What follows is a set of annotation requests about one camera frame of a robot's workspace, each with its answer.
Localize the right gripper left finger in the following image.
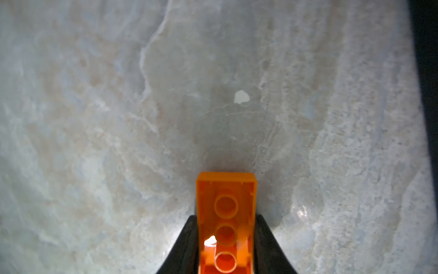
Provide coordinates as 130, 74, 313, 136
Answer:
157, 215, 199, 274

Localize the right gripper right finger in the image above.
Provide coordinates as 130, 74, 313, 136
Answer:
254, 214, 297, 274

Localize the orange 2x4 brick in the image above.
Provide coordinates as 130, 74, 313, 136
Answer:
196, 172, 257, 274

